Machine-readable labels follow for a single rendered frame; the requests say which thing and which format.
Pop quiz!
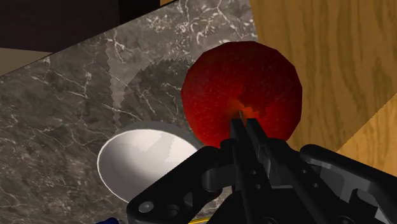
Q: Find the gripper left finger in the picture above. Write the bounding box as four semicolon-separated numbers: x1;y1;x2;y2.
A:
126;118;271;224

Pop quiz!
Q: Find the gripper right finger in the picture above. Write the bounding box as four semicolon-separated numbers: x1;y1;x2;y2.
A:
246;118;397;224

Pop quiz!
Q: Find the red apple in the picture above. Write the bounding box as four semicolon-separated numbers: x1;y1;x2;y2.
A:
181;41;303;148

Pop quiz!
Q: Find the white bowl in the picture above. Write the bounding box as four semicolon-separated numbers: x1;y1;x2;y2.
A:
97;120;205;204

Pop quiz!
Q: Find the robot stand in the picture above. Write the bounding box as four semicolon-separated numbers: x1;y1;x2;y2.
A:
0;0;161;53

